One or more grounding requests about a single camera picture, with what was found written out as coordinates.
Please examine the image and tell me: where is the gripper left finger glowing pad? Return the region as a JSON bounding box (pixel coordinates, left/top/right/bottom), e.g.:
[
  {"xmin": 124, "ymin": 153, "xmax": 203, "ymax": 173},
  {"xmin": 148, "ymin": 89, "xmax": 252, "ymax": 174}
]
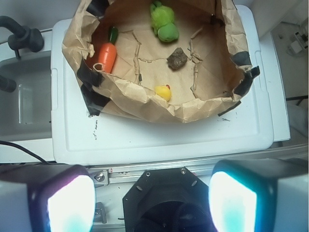
[{"xmin": 0, "ymin": 164, "xmax": 96, "ymax": 232}]

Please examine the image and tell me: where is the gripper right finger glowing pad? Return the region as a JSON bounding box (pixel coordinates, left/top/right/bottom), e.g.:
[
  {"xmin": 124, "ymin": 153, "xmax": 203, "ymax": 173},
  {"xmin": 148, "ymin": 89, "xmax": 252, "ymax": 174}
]
[{"xmin": 209, "ymin": 158, "xmax": 309, "ymax": 232}]

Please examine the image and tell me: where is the brown grey rock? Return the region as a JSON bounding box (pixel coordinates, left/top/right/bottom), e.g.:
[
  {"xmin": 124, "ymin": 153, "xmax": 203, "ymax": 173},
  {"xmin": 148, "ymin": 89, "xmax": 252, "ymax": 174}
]
[{"xmin": 167, "ymin": 47, "xmax": 188, "ymax": 71}]

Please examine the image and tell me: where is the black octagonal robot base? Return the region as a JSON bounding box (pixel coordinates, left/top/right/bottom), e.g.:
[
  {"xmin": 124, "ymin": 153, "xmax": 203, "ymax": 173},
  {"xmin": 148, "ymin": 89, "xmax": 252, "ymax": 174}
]
[{"xmin": 123, "ymin": 167, "xmax": 217, "ymax": 232}]

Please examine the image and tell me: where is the white toy sink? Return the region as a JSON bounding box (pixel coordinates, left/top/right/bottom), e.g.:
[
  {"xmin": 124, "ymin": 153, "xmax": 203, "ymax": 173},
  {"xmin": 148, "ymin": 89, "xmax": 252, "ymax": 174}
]
[{"xmin": 0, "ymin": 51, "xmax": 52, "ymax": 142}]

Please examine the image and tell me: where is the brown paper bag bin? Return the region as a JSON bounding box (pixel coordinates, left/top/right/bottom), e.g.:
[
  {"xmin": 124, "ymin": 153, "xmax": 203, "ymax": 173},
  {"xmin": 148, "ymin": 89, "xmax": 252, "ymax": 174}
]
[{"xmin": 62, "ymin": 0, "xmax": 260, "ymax": 123}]

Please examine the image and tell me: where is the yellow rubber duck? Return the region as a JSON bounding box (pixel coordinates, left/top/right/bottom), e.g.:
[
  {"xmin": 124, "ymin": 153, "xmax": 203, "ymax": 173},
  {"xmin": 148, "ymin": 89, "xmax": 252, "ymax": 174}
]
[{"xmin": 154, "ymin": 85, "xmax": 171, "ymax": 101}]

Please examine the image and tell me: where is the orange plastic carrot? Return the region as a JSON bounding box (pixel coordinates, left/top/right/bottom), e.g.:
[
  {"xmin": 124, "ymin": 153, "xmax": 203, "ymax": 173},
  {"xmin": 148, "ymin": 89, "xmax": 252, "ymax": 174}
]
[{"xmin": 98, "ymin": 26, "xmax": 118, "ymax": 73}]

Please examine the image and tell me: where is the green plush toy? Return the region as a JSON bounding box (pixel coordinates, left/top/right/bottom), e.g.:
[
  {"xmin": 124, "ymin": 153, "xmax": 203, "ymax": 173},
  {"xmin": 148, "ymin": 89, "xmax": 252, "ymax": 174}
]
[{"xmin": 150, "ymin": 0, "xmax": 179, "ymax": 43}]

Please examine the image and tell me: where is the aluminium rail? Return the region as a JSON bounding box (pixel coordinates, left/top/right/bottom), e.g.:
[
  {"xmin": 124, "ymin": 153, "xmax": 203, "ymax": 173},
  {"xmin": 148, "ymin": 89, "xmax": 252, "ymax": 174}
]
[{"xmin": 87, "ymin": 162, "xmax": 214, "ymax": 184}]

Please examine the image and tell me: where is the black cable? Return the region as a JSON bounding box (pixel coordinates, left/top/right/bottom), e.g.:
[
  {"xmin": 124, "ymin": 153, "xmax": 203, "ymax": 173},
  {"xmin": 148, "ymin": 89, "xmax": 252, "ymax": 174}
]
[{"xmin": 0, "ymin": 141, "xmax": 61, "ymax": 165}]

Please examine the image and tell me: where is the metal corner bracket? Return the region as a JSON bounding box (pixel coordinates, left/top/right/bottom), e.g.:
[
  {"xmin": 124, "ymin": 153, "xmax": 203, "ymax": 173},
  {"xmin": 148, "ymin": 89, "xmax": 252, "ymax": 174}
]
[{"xmin": 93, "ymin": 170, "xmax": 109, "ymax": 188}]

